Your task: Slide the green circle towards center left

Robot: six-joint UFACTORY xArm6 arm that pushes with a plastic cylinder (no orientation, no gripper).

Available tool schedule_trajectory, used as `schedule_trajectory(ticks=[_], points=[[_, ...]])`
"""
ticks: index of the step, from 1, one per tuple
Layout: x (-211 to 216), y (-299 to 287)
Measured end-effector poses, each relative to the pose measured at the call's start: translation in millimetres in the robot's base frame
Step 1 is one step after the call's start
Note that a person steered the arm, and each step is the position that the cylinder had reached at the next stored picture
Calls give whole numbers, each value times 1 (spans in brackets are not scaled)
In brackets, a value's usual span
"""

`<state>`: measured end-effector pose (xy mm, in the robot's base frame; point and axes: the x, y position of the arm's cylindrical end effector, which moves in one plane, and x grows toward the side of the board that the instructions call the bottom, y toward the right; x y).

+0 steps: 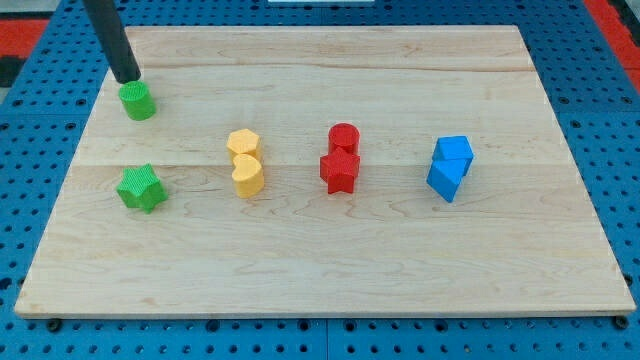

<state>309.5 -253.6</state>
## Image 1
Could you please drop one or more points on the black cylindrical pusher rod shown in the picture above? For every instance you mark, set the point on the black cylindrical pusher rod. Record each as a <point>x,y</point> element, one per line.
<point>110,32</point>

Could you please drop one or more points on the green cylinder block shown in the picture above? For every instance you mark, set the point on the green cylinder block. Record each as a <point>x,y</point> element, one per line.
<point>137,100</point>

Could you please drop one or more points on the green star block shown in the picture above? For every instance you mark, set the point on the green star block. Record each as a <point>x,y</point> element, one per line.
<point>141,188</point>

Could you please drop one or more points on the yellow hexagon block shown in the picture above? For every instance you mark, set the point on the yellow hexagon block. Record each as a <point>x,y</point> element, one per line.
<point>244,141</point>

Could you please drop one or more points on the yellow heart block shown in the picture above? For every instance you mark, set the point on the yellow heart block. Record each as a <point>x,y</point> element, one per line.
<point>247,176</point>

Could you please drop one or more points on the red cylinder block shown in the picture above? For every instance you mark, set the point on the red cylinder block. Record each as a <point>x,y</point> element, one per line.
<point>345,136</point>

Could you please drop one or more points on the wooden board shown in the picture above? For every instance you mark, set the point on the wooden board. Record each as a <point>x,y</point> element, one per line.
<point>520,239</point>

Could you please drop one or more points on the red star block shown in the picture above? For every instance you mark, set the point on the red star block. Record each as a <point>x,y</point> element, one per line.
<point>340,169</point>

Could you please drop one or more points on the blue cube block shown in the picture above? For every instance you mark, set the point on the blue cube block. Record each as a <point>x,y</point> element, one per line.
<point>454,148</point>

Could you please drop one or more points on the blue triangle block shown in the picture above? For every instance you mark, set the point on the blue triangle block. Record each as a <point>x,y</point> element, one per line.
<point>445,177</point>

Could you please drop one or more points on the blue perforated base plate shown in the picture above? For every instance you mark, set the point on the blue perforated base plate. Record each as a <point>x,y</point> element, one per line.
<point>43,116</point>

